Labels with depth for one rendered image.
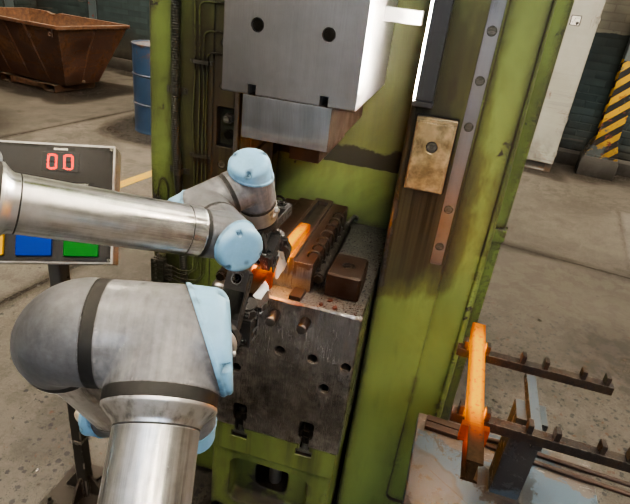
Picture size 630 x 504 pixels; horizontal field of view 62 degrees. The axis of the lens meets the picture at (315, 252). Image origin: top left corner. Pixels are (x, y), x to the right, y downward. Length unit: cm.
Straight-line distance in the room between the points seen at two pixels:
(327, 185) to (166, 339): 123
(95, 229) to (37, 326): 19
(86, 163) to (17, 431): 127
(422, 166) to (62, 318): 90
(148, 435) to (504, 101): 100
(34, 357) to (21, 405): 185
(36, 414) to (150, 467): 187
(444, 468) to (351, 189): 86
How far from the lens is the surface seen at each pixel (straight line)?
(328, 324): 126
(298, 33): 114
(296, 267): 128
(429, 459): 129
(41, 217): 71
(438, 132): 124
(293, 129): 117
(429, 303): 142
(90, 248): 132
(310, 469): 159
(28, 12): 930
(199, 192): 90
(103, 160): 135
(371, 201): 169
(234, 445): 163
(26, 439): 230
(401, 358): 153
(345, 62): 112
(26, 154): 138
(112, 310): 56
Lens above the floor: 159
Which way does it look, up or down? 27 degrees down
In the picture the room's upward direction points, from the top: 7 degrees clockwise
